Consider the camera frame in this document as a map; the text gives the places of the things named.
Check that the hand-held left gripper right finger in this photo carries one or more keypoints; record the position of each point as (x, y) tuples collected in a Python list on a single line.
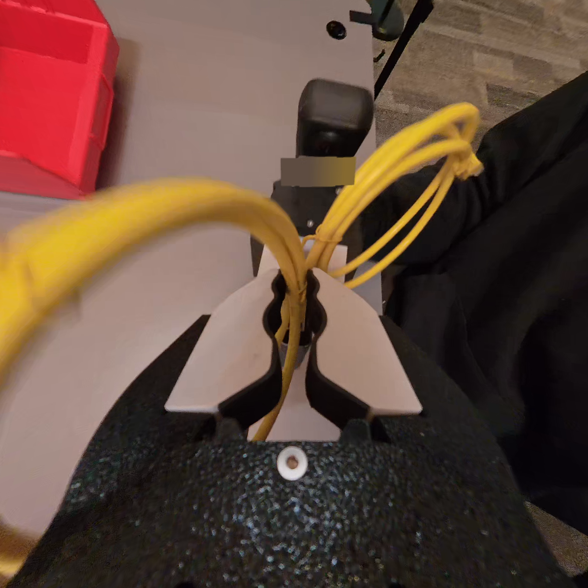
[(363, 363)]

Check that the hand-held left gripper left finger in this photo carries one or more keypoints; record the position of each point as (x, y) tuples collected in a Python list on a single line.
[(229, 358)]

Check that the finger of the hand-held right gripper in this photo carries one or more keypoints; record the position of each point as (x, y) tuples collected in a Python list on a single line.
[(267, 264), (339, 262)]

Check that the black metal bar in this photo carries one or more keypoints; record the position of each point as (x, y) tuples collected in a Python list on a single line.
[(407, 42)]

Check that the black table grommet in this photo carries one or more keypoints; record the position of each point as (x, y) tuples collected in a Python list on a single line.
[(336, 30)]

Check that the black sweatshirt with red logo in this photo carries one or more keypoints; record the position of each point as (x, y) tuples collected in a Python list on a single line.
[(482, 367)]

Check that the red plastic bin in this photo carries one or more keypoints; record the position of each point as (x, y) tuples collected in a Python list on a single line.
[(46, 92)]

